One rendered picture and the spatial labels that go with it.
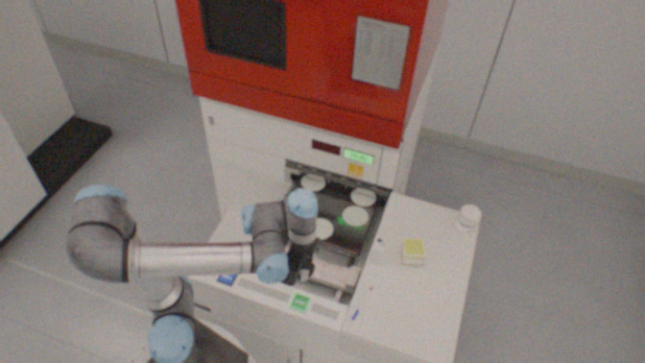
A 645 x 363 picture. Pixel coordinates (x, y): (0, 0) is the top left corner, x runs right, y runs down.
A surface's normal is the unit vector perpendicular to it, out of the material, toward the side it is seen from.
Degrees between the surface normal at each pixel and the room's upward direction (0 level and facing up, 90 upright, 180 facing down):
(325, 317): 0
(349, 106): 90
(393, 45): 90
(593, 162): 90
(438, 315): 0
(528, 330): 0
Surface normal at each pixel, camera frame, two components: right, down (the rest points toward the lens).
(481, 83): -0.35, 0.68
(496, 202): 0.03, -0.68
